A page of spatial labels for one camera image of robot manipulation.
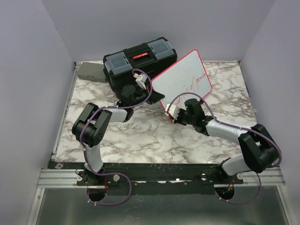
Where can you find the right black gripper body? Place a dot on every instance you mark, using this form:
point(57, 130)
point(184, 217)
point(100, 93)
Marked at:
point(183, 117)

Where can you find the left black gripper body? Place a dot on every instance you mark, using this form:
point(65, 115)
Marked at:
point(141, 96)

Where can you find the pink framed whiteboard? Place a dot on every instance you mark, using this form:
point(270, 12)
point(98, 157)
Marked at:
point(184, 76)

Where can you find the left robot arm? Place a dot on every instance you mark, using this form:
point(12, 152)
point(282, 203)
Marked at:
point(90, 127)

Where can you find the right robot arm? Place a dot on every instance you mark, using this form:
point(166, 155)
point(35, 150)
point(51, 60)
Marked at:
point(258, 149)

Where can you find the black plastic toolbox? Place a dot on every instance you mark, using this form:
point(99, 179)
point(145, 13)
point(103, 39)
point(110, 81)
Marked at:
point(151, 57)

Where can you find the grey plastic case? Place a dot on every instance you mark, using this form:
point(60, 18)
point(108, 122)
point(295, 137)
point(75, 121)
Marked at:
point(92, 72)

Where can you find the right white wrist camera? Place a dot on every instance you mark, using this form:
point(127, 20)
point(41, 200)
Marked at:
point(172, 111)

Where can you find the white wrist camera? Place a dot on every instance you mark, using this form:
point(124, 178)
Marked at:
point(172, 111)
point(140, 79)

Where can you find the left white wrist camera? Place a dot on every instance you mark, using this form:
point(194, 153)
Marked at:
point(140, 79)

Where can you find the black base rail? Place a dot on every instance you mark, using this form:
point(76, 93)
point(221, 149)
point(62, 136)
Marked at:
point(147, 178)

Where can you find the aluminium frame rail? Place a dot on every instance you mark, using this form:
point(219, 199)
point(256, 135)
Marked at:
point(54, 178)

